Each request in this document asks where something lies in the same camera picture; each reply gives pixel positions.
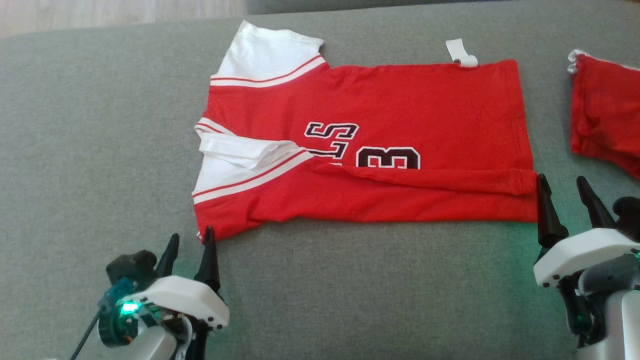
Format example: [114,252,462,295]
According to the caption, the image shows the left arm cable blue plug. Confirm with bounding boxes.
[69,277,137,360]

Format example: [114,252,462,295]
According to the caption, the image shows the large grey fabric sofa cushion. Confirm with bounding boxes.
[0,0,640,360]

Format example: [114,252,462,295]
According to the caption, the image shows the red shorts with white stripe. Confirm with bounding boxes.
[567,49,640,180]

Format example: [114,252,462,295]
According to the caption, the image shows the red and white jersey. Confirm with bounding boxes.
[191,20,540,243]

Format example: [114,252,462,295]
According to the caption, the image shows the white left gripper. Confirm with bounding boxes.
[129,225,231,360]

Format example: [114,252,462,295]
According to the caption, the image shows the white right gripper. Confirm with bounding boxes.
[533,173,640,348]

